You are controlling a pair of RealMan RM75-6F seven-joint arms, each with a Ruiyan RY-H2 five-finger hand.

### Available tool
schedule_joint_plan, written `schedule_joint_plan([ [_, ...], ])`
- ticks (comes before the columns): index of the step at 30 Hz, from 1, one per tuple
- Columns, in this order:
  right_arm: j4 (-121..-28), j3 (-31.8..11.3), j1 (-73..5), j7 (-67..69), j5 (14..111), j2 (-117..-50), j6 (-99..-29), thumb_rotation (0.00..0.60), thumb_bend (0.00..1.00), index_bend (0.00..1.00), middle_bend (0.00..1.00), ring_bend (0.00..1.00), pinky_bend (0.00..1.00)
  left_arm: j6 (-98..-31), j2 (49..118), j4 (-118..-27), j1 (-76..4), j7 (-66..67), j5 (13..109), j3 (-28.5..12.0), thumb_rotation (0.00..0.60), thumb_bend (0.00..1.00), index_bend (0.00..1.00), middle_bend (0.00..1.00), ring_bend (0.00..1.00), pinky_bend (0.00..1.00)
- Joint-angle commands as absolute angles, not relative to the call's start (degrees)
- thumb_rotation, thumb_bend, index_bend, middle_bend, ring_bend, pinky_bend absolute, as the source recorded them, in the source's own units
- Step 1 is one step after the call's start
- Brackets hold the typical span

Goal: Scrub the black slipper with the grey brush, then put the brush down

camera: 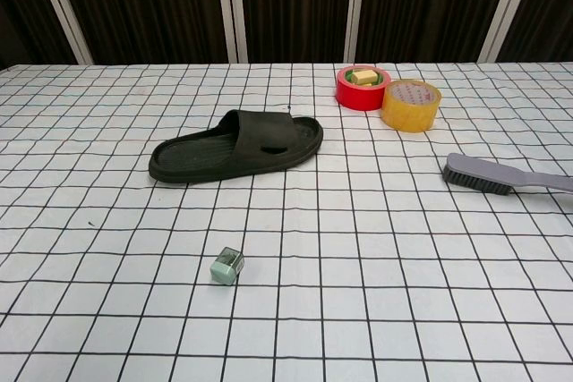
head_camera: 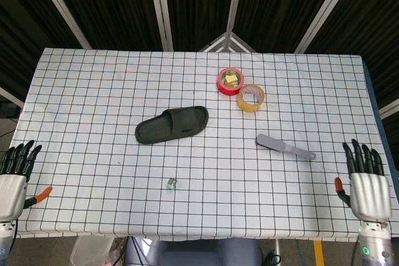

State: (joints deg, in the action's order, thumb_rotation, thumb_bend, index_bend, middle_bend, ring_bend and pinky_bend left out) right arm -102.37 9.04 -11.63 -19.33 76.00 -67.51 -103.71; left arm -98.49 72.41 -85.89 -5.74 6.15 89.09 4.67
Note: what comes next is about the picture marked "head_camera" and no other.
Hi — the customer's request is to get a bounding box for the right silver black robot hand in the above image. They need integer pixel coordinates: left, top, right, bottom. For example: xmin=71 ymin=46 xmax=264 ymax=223
xmin=334 ymin=138 xmax=393 ymax=221

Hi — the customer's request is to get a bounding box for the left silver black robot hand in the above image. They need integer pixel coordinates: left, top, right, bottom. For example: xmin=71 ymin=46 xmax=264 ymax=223
xmin=0 ymin=140 xmax=53 ymax=222

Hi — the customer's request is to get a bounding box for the grey handled black brush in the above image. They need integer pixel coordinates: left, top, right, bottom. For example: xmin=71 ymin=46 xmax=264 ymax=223
xmin=256 ymin=133 xmax=317 ymax=161

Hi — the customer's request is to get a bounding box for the black rubber slide sandal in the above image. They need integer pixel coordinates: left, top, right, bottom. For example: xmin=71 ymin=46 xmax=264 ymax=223
xmin=135 ymin=105 xmax=209 ymax=145

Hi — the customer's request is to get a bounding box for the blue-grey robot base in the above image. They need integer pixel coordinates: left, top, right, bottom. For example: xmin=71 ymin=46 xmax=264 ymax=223
xmin=124 ymin=236 xmax=261 ymax=266

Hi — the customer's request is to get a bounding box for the clear plastic bag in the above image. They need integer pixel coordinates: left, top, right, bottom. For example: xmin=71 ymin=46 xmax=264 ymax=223
xmin=70 ymin=235 xmax=125 ymax=266

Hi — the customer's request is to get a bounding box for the yellow clear tape roll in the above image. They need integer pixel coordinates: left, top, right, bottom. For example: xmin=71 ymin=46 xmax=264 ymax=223
xmin=236 ymin=83 xmax=266 ymax=113

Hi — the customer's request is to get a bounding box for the white checkered tablecloth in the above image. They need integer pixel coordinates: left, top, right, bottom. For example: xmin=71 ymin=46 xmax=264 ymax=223
xmin=0 ymin=47 xmax=399 ymax=244

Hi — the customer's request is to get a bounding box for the red tape roll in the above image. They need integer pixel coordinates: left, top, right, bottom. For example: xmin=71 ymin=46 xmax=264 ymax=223
xmin=216 ymin=67 xmax=245 ymax=96

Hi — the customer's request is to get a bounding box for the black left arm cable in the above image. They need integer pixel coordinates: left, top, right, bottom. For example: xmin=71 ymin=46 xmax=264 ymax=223
xmin=8 ymin=221 xmax=19 ymax=256

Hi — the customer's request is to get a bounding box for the white partition post with foot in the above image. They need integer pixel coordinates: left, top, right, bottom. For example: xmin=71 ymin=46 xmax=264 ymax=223
xmin=199 ymin=0 xmax=256 ymax=52

